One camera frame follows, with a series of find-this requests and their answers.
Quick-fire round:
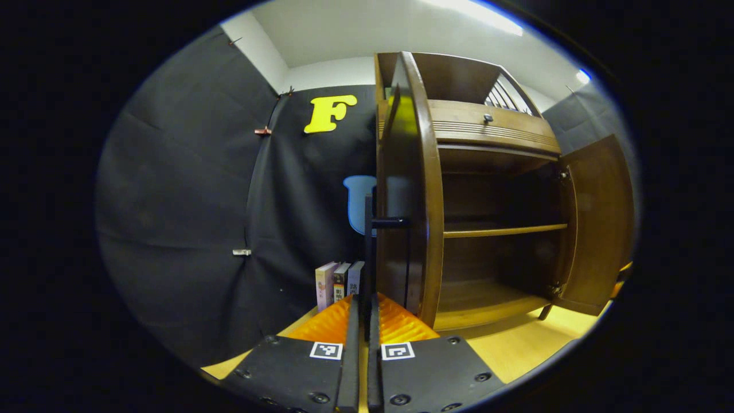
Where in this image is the wooden shoe cabinet door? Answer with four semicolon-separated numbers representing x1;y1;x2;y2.
376;52;446;330
553;134;636;316

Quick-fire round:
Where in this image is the black door handle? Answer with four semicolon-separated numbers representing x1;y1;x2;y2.
364;194;411;325

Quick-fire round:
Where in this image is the wooden double-door shoe cabinet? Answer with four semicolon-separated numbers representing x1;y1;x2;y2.
374;50;637;332

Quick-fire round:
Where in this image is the grey white book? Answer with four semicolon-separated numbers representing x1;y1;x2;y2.
348;261;365;297

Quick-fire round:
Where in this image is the wooden cabinet drawer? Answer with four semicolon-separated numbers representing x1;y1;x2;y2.
427;99;563;155

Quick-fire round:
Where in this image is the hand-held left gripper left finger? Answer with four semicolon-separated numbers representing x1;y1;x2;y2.
220;295;361;413

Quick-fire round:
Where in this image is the wooden inner cabinet shelf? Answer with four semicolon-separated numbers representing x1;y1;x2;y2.
443;224;568;239

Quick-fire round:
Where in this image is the pale pink book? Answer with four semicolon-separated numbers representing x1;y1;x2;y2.
315;262;340;312

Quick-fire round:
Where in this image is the black backdrop cloth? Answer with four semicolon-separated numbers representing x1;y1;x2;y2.
96;26;640;368

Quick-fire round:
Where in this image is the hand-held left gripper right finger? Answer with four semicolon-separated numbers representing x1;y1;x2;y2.
368;292;507;413

